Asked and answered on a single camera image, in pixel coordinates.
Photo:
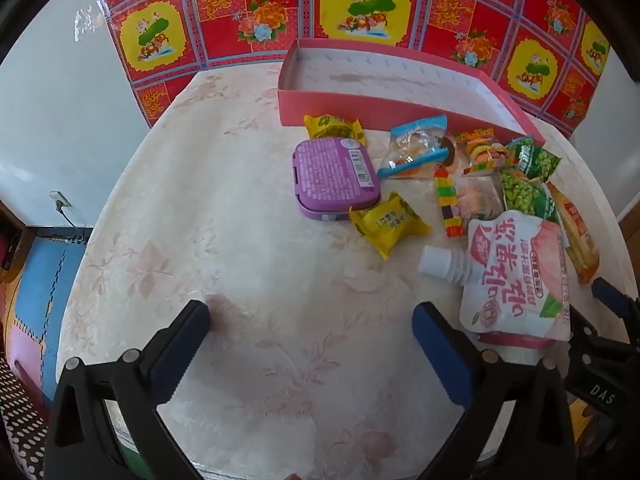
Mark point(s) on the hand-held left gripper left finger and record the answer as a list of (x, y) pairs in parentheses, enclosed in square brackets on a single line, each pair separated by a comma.
[(180, 345)]

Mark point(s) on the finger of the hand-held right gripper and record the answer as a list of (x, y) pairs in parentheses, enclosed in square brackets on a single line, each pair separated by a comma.
[(587, 327), (607, 292)]

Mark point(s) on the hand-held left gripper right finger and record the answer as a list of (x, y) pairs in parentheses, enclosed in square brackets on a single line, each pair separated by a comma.
[(440, 355)]

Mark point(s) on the orange cracker packet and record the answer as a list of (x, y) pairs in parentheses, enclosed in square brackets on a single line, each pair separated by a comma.
[(575, 232)]

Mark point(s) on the white pink jelly pouch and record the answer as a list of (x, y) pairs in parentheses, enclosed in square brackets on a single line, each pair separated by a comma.
[(515, 280)]

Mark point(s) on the green pea packet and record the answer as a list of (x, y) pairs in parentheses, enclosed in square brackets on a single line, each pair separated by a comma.
[(535, 160), (525, 194)]

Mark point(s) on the yellow snack packet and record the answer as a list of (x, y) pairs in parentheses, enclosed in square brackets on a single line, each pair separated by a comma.
[(387, 221), (330, 126)]

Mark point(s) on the colourful candy stick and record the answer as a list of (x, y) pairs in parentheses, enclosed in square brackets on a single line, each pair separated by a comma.
[(447, 202)]

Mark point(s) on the clear pink snack packet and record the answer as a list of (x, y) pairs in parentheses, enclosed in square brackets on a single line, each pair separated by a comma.
[(480, 199)]

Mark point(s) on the burger gummy packet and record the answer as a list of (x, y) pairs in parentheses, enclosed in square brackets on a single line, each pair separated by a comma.
[(482, 152)]

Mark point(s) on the chocolate donut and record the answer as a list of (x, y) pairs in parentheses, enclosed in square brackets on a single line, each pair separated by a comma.
[(452, 156)]

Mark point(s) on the blue clear pastry packet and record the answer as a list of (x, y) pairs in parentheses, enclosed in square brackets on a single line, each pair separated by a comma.
[(412, 150)]

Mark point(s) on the pink cardboard box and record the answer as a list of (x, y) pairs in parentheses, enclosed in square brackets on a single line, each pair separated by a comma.
[(380, 77)]

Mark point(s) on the colourful foam floor mat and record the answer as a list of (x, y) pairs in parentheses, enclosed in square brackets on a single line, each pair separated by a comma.
[(45, 270)]

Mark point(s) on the polka dot cloth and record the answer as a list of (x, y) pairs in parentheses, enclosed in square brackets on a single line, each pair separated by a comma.
[(20, 410)]

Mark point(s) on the dark wooden cabinet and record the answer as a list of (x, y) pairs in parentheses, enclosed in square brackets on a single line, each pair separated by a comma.
[(10, 245)]

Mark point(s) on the wall socket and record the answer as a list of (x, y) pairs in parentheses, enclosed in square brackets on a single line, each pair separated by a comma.
[(60, 199)]

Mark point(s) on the red floral patterned wall cloth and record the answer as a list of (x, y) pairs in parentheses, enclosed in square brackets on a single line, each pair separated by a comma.
[(350, 5)]

